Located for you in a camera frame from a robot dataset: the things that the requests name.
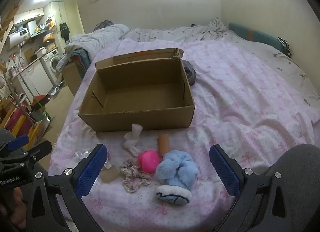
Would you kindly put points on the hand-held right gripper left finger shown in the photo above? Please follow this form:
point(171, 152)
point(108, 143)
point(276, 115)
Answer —
point(90, 172)

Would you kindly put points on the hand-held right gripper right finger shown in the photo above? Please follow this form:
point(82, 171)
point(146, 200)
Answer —
point(225, 172)

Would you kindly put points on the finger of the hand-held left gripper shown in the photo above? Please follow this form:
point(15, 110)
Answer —
point(15, 141)
point(37, 150)

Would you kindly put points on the beige sock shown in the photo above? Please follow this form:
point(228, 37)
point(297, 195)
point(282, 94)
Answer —
point(110, 174)

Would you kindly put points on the blue fluffy slipper sock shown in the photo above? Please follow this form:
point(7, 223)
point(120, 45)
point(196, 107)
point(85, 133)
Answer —
point(172, 169)

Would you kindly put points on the white translucent sock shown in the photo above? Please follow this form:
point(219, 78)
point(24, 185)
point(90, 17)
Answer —
point(132, 138)

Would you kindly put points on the pink soft ball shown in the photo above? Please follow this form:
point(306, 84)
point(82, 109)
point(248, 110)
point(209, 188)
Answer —
point(148, 160)

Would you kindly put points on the brown soft tube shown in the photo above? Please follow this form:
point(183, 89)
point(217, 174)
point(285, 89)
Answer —
point(163, 144)

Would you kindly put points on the person's left hand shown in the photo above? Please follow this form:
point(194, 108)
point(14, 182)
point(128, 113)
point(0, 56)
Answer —
point(12, 207)

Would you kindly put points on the person's left leg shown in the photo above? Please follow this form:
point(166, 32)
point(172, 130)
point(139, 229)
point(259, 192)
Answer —
point(6, 133)

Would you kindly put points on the person's leg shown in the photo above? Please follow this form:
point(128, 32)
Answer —
point(300, 167)
point(6, 133)

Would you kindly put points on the clear plastic wrap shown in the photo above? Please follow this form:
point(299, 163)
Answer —
point(81, 155)

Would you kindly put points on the yellow storage box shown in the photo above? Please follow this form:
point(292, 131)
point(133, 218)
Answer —
point(32, 128)

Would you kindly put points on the red dustpan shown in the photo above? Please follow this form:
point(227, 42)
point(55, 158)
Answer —
point(40, 98)

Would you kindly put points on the white base cabinet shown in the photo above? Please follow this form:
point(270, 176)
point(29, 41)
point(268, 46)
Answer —
point(37, 76)

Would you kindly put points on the person's right leg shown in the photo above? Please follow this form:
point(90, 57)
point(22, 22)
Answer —
point(300, 167)

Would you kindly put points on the large cardboard box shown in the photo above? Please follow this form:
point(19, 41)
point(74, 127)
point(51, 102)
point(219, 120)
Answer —
point(72, 76)

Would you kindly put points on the white washing machine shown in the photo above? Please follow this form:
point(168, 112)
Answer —
point(52, 64)

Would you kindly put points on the white water heater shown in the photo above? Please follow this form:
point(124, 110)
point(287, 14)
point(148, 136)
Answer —
point(15, 39)

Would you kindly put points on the blue folded cloth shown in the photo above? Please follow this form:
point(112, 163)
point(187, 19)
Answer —
point(78, 55)

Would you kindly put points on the dark grey cloth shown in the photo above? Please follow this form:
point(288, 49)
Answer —
point(190, 71)

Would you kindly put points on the orange packet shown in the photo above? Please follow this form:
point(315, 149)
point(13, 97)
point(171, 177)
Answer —
point(48, 37)

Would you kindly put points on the hanging dark garment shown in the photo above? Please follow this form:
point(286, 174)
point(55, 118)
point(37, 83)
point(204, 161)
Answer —
point(64, 30)

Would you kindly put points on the grey patterned duvet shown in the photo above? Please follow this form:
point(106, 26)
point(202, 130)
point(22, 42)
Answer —
point(100, 36)

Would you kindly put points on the black and white patterned cloth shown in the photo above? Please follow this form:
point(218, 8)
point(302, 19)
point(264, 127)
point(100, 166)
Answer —
point(285, 45)

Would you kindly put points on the teal pillow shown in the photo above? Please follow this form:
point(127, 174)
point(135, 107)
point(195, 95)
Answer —
point(257, 35)

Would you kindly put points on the dark striped garment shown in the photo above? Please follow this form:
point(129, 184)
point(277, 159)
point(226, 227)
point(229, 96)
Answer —
point(103, 24)

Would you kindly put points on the white wall cabinets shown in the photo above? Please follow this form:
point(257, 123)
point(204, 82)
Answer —
point(27, 15)

